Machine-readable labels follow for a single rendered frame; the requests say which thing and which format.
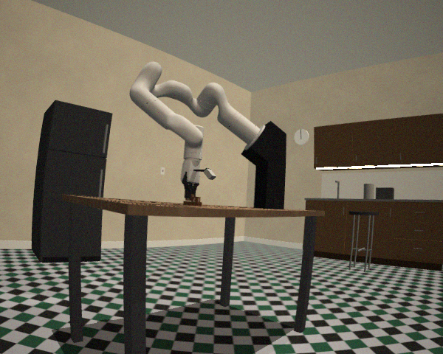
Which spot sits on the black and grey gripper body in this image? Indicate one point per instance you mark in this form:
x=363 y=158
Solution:
x=188 y=166

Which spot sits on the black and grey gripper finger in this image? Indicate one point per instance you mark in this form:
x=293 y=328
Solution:
x=193 y=188
x=187 y=187

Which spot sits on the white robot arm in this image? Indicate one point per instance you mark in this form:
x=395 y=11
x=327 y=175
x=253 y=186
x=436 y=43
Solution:
x=144 y=93

